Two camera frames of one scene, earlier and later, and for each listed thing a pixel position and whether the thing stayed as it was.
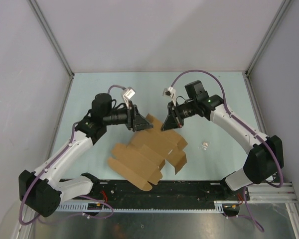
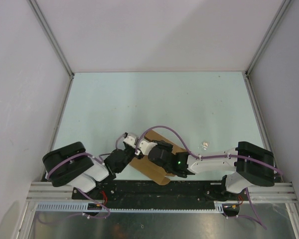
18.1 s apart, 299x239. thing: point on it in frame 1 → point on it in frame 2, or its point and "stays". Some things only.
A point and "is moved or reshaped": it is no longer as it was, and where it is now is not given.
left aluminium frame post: (48, 29) stays
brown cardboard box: (140, 163) is moved or reshaped
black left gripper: (135, 121) → (140, 156)
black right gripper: (174, 120) → (163, 144)
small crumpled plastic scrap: (205, 145) stays
